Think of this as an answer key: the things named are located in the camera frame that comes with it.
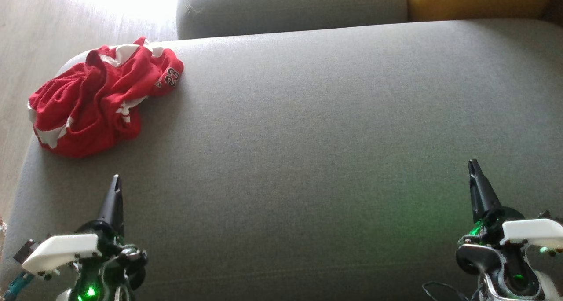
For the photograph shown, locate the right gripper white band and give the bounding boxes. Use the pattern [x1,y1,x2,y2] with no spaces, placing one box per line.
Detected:
[455,159,563,298]

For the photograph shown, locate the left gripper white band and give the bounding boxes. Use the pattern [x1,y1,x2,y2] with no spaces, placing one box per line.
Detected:
[22,174,148,301]

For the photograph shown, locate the red white basketball jersey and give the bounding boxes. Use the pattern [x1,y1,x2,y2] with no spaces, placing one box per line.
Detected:
[27,37,184,158]

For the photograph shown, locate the grey fabric sofa seat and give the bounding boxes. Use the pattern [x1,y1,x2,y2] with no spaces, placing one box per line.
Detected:
[0,19,563,301]

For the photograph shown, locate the grey sofa back cushion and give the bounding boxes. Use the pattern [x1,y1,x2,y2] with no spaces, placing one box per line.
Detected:
[176,0,409,40]

